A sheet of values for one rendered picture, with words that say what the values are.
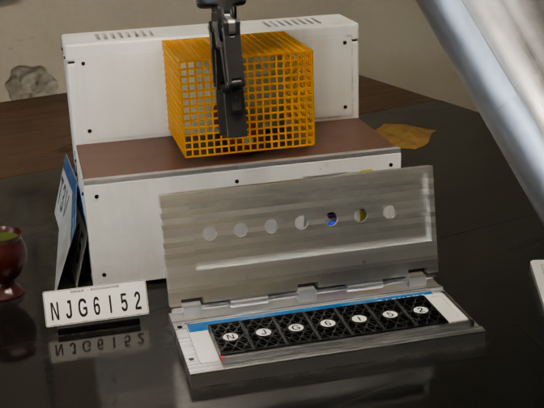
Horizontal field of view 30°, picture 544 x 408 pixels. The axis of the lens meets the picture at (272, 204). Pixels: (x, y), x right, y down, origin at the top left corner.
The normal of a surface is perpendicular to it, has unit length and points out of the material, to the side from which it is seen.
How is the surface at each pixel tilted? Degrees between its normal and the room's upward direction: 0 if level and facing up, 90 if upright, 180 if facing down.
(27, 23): 90
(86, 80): 90
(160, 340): 0
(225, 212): 79
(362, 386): 0
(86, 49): 90
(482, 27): 71
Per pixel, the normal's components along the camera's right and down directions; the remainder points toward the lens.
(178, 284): 0.23, 0.13
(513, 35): -0.22, -0.18
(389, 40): 0.48, 0.28
